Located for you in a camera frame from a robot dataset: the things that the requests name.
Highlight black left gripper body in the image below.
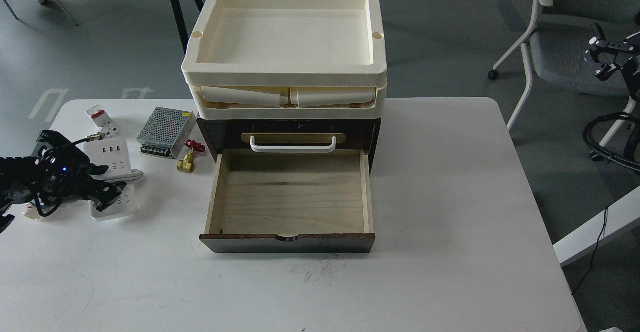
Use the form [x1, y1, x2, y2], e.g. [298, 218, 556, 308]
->
[31, 130, 96, 208]

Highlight white power strip with cable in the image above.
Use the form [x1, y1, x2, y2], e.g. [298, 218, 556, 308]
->
[83, 137, 144, 221]

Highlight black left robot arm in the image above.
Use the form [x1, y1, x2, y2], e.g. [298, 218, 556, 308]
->
[0, 130, 126, 231]

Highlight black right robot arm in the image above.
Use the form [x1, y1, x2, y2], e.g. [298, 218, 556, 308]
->
[582, 23, 640, 174]

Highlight white red circuit breaker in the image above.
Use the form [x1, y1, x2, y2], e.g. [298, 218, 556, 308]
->
[86, 104, 121, 138]

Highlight white metal pipe fitting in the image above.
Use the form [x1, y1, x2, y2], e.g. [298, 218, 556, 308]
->
[22, 203, 42, 220]

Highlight metal mesh power supply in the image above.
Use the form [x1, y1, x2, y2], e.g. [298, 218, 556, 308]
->
[136, 107, 196, 159]

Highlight open wooden bottom drawer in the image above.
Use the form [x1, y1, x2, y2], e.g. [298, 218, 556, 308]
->
[199, 150, 376, 253]

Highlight cream plastic tray stack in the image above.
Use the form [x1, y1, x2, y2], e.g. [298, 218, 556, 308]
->
[182, 0, 387, 120]

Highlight grey white office chair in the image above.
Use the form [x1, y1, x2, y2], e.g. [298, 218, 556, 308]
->
[487, 0, 640, 129]

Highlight white table edge right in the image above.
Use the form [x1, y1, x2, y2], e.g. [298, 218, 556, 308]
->
[553, 187, 640, 266]

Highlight brass valve red handle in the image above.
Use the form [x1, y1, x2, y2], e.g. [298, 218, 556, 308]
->
[176, 139, 206, 173]

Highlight white upper drawer handle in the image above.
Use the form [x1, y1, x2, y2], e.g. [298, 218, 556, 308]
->
[249, 136, 338, 154]

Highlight black cable on floor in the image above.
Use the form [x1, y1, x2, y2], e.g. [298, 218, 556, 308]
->
[570, 206, 610, 295]

